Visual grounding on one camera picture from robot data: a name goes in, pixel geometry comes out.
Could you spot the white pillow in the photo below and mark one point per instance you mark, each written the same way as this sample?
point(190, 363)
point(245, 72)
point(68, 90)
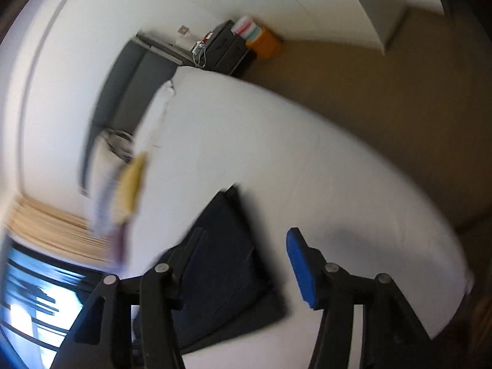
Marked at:
point(153, 119)

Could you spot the orange bin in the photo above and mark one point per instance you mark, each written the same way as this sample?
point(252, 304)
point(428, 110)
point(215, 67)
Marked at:
point(265, 44)

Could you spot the yellow cushion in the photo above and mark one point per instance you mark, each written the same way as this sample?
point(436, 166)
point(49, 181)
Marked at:
point(132, 188)

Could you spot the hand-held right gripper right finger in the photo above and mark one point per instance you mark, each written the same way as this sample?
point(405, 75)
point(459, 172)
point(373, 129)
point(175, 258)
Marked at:
point(303, 273)

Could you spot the purple cushion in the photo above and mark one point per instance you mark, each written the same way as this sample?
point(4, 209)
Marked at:
point(120, 246)

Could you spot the wall switch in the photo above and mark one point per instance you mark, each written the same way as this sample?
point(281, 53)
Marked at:
point(183, 30)

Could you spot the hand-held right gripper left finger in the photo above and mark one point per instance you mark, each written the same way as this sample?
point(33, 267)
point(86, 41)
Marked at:
point(159, 296)

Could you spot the black pants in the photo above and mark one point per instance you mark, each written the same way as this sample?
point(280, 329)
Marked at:
point(226, 261)

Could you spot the grey upholstered headboard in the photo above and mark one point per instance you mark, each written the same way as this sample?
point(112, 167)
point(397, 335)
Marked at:
point(130, 80)

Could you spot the striped round container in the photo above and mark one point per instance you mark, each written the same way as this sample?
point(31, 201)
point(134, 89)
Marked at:
point(246, 29)

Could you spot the beige curtain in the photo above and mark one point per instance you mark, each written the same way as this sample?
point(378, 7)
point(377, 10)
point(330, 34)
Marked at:
point(53, 226)

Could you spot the dark grey nightstand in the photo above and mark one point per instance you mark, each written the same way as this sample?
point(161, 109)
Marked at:
point(228, 50)

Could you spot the glass balcony door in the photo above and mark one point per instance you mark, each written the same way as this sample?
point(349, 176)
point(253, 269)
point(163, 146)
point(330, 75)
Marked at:
point(34, 299)

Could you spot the bed with white sheet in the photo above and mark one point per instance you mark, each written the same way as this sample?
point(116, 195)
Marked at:
point(307, 169)

